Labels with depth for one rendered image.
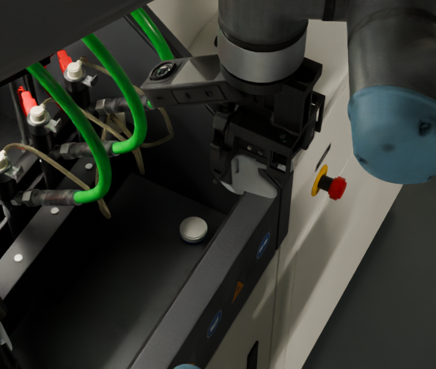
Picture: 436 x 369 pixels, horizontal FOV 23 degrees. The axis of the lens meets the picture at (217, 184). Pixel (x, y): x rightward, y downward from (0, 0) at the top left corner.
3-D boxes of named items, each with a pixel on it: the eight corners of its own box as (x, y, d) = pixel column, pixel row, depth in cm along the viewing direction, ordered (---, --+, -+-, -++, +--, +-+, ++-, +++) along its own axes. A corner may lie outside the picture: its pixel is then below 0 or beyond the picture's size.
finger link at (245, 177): (268, 230, 107) (272, 176, 99) (217, 207, 108) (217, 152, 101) (283, 208, 108) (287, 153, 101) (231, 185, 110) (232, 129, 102)
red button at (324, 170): (333, 212, 160) (337, 192, 156) (310, 202, 161) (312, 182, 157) (348, 188, 163) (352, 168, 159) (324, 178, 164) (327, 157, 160)
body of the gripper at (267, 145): (286, 189, 98) (293, 105, 89) (204, 154, 101) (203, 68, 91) (322, 132, 102) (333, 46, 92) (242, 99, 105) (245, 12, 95)
